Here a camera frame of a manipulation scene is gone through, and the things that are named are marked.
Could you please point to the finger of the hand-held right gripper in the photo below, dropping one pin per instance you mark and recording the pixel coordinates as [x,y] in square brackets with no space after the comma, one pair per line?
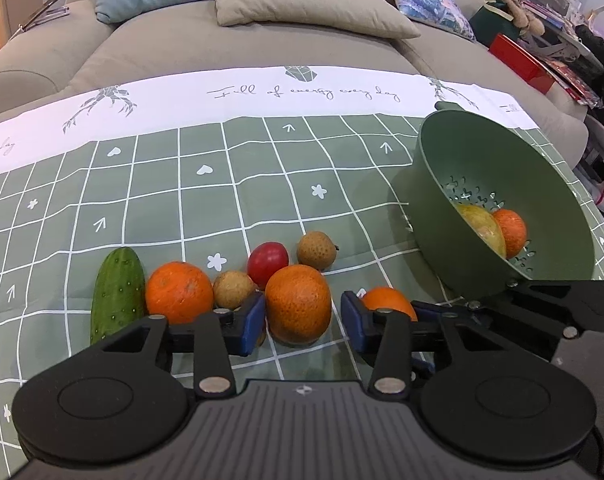
[429,310]
[517,340]

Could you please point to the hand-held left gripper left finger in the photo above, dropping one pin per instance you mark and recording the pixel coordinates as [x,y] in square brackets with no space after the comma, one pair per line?
[254,317]

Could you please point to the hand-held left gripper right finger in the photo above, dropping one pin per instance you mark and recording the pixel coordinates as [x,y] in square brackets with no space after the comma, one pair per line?
[352,321]

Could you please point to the round brown fruit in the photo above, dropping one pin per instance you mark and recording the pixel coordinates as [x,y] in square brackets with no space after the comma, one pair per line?
[316,250]
[232,289]

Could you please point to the orange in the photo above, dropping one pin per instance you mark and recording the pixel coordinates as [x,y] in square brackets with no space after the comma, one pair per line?
[512,230]
[387,299]
[177,290]
[297,302]

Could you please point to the red tomato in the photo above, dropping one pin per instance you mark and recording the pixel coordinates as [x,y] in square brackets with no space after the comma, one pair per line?
[267,262]

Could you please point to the green colander bowl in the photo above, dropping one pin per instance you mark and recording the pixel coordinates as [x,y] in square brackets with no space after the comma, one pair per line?
[432,185]

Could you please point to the green cucumber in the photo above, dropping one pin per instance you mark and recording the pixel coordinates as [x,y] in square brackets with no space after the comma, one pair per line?
[117,290]

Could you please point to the yellow pear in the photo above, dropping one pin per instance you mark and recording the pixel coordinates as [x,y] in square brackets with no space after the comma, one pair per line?
[482,230]

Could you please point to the green checked tablecloth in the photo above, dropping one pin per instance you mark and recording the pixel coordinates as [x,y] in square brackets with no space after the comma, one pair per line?
[182,185]

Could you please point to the white chair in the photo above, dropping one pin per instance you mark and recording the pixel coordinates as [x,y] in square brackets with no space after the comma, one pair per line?
[602,135]

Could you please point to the red box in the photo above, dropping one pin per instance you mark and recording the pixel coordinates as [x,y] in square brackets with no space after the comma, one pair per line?
[519,60]

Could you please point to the stack of magazines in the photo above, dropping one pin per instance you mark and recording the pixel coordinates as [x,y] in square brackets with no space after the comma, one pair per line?
[572,77]

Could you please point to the beige sofa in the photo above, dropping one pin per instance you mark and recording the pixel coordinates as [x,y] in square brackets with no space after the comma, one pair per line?
[282,50]

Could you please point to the dark green bag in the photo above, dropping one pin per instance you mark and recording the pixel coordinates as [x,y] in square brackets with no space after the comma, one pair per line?
[492,25]

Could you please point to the beige plush toy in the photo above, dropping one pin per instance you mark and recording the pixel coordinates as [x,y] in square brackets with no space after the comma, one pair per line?
[519,12]

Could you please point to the beige pillow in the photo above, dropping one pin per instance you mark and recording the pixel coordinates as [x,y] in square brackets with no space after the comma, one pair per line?
[307,5]

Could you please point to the phone on clear stand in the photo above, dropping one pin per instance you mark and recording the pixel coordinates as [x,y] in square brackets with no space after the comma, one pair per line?
[44,10]

